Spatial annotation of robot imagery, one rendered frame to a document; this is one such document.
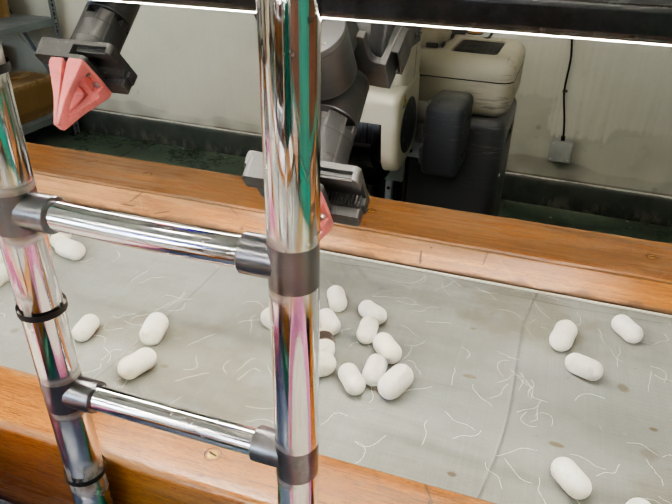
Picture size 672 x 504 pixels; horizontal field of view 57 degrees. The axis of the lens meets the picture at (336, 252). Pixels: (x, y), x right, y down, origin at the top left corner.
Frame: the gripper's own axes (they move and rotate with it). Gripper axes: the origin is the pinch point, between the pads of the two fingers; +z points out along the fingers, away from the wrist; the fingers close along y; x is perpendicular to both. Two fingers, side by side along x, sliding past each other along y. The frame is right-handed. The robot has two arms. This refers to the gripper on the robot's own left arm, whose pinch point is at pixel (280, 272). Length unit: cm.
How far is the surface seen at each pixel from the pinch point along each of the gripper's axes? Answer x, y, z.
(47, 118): 175, -199, -106
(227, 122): 186, -114, -123
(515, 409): 6.2, 20.5, 5.7
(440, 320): 12.5, 12.7, -2.2
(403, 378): 4.0, 11.4, 5.6
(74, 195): 18.5, -37.2, -10.5
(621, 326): 13.0, 29.1, -5.2
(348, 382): 3.3, 7.2, 7.1
